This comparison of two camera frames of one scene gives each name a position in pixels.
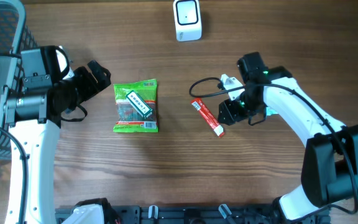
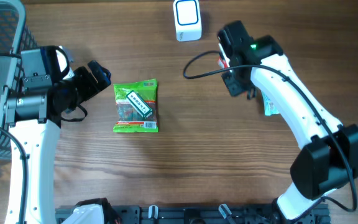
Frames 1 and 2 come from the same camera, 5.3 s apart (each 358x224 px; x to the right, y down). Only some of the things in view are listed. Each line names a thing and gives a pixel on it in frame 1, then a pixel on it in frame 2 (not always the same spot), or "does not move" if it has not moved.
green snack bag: [135, 107] does not move
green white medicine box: [140, 106] does not move
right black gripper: [227, 107] to [233, 89]
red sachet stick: [217, 127] to [222, 64]
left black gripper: [91, 86] does not move
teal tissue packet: [270, 111] does not move
